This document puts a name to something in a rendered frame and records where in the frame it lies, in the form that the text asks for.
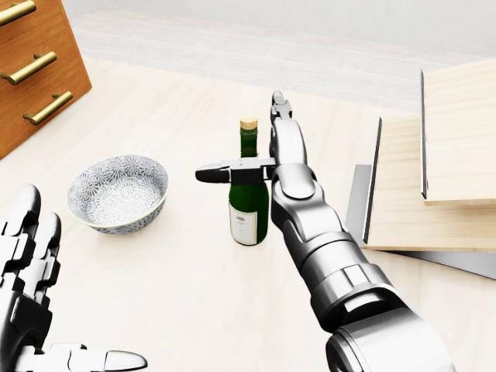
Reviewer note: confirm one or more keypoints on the wooden cabinet drawer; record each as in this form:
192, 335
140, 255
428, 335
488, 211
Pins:
62, 46
23, 135
50, 15

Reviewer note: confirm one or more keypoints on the green wine bottle with cork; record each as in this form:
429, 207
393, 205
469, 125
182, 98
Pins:
248, 201

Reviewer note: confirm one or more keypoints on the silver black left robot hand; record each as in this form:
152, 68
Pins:
23, 290

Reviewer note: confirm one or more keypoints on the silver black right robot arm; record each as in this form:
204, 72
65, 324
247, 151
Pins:
360, 310

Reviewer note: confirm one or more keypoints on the patterned grey white bowl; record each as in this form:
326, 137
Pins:
116, 193

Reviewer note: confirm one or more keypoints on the wooden cabinet with drawers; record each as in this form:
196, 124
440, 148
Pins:
73, 73

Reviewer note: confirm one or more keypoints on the pale wood and metal wine rack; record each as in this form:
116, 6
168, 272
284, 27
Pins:
403, 186

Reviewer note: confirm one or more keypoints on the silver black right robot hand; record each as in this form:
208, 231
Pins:
296, 190

